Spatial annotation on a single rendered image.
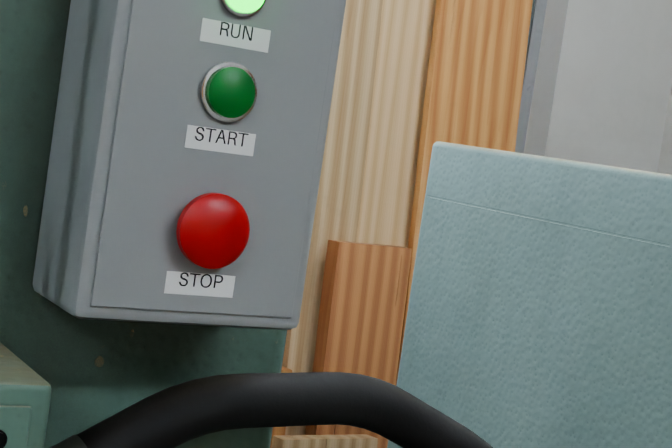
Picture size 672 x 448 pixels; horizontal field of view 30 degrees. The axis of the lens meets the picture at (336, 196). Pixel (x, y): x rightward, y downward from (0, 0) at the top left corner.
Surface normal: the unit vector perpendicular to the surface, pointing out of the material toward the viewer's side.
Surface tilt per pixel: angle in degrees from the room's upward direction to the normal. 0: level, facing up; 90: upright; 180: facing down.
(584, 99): 90
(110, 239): 90
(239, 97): 92
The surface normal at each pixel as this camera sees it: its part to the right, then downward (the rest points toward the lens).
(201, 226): 0.36, 0.07
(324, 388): 0.49, -0.51
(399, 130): 0.55, 0.07
